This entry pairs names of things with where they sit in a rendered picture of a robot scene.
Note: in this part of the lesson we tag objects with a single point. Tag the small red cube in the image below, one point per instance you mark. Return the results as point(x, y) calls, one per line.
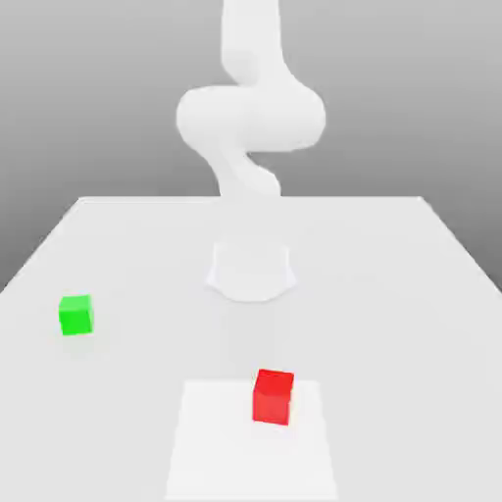
point(272, 398)

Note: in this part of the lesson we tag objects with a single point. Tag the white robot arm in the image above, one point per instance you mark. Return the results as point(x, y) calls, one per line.
point(251, 117)

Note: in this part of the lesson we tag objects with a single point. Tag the small green cube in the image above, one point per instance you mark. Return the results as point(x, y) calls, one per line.
point(76, 315)

